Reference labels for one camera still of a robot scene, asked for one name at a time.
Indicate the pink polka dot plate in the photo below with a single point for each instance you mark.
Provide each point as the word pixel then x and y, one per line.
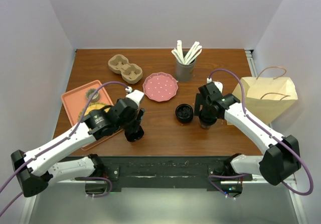
pixel 160 87

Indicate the small grey woven coaster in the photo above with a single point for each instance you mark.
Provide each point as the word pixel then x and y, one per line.
pixel 90 94

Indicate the yellow green woven coaster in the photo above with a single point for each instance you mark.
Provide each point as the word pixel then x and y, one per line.
pixel 94 106

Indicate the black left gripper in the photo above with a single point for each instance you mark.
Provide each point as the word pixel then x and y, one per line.
pixel 137 115

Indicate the grey straw holder cup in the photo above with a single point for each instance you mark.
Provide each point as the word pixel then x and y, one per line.
pixel 184 73

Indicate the black takeout coffee cup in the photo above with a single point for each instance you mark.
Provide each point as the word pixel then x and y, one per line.
pixel 205 125

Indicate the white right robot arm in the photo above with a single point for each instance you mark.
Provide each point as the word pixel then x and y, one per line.
pixel 279 154

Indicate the beige paper takeout bag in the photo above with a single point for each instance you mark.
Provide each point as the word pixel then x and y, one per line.
pixel 267 97

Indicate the white paper straw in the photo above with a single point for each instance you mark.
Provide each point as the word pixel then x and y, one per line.
pixel 180 51
pixel 193 52
pixel 177 56

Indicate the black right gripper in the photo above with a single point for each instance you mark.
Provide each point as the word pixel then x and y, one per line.
pixel 199 101

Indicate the beige cardboard cup carrier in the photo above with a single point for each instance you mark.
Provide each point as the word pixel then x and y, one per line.
pixel 130 72

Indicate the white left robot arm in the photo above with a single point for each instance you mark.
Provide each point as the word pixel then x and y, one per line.
pixel 39 168

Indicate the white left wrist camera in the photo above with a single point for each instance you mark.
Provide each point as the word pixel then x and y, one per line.
pixel 134 95

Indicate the black coffee cup lid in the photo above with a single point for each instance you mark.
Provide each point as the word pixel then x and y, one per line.
pixel 207 120

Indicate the salmon pink tray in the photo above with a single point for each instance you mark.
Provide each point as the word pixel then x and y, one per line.
pixel 74 102

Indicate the stack of black cups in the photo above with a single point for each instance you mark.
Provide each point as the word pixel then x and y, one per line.
pixel 134 135

